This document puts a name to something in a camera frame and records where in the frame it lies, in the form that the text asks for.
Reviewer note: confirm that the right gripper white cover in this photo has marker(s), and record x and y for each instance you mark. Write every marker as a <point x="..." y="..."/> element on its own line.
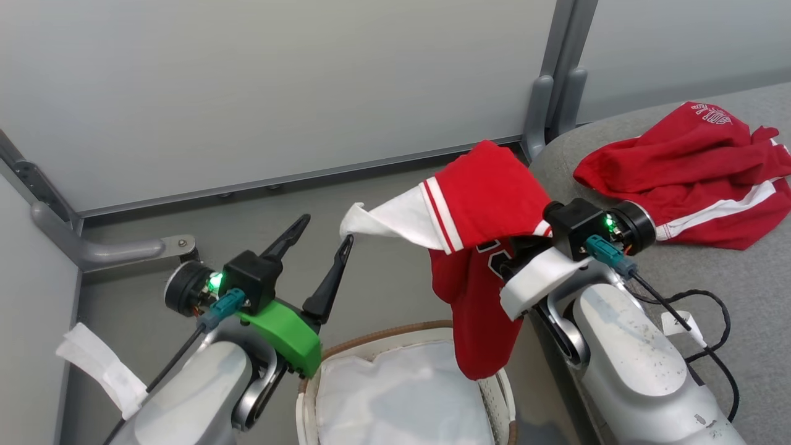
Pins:
<point x="537" y="281"/>

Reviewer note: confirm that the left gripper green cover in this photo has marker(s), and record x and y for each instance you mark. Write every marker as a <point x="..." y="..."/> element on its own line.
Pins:
<point x="284" y="337"/>

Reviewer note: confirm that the red jersey with white trim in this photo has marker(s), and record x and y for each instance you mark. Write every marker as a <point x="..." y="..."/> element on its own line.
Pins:
<point x="488" y="191"/>

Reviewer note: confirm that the red shorts with white stripe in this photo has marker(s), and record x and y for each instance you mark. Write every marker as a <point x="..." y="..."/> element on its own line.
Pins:
<point x="680" y="167"/>

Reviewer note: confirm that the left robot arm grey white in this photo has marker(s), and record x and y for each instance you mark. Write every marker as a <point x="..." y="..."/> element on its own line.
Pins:
<point x="198" y="389"/>

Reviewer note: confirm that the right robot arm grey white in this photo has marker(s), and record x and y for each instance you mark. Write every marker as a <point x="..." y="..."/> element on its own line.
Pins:
<point x="630" y="358"/>

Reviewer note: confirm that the grey fabric sofa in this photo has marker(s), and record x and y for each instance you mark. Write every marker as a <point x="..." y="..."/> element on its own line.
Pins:
<point x="754" y="278"/>

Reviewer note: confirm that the white laundry basket brown rim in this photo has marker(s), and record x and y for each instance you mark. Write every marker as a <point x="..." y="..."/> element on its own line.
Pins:
<point x="309" y="395"/>

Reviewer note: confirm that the white cloth in basket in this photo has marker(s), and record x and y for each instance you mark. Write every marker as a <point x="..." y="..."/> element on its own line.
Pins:
<point x="401" y="395"/>

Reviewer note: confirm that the grey partition foot leg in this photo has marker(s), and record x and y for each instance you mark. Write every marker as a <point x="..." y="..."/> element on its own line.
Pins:
<point x="571" y="102"/>
<point x="536" y="117"/>

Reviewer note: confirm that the grey partition foot bar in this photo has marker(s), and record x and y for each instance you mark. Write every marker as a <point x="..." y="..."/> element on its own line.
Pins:
<point x="111" y="252"/>

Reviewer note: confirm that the white tape strip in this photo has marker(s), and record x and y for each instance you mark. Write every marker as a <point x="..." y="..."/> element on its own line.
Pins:
<point x="102" y="371"/>

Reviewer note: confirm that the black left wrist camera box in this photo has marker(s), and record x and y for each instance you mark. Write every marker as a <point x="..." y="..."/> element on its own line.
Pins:
<point x="250" y="278"/>

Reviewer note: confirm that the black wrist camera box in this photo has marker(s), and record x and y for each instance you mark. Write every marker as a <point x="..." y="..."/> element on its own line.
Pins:
<point x="250" y="278"/>
<point x="575" y="225"/>

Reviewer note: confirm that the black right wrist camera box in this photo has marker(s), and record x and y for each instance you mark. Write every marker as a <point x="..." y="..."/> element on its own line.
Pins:
<point x="575" y="225"/>

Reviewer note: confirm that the grey partition bottom rail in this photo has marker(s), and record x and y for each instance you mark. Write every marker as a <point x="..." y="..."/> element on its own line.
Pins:
<point x="296" y="178"/>

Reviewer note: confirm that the grey partition corner post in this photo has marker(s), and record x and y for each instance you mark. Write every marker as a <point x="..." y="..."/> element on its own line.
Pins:
<point x="565" y="37"/>

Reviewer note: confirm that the grey hinged partition frame post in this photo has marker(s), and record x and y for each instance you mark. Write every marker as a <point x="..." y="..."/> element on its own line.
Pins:
<point x="34" y="179"/>

